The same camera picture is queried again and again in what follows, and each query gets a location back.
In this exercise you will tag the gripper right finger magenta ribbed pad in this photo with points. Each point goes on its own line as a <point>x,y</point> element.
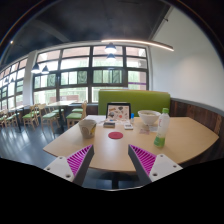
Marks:
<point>150,167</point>

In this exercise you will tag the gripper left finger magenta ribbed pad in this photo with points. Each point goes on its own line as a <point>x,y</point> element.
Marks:
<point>74,167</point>

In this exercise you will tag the white paper cup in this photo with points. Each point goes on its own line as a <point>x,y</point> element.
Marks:
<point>87,128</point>

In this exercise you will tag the small white card box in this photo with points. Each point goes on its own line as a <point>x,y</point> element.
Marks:
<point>128,127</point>

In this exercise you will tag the red round coaster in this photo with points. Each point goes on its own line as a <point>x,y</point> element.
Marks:
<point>115,135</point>

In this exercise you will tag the white bowl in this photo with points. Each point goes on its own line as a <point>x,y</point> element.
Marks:
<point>149,117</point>

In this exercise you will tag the clear bottle, green label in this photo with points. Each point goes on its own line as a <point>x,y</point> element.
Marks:
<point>163,124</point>

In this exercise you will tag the wooden chair green seat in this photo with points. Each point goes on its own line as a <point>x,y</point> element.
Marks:
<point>51,118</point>
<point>8,118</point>
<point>76,115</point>
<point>32,117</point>

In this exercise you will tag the dark small box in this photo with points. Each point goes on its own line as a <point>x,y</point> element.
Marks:
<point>109,125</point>

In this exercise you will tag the white paper sheet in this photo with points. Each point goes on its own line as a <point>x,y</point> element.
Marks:
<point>96,118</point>

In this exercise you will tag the small blue capped bottle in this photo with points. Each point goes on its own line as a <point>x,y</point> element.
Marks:
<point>132,117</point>

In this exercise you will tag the background wooden table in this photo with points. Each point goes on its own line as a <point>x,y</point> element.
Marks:
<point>59,105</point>

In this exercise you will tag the green bench backrest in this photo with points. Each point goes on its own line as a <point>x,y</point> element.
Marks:
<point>139,99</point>

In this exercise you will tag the black pendant lamp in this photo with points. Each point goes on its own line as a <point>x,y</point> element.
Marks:
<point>35,69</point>
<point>111,57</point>
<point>45,70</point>
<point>110,48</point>

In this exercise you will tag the curved linear ceiling light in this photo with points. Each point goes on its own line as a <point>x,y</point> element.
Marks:
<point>148,43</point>

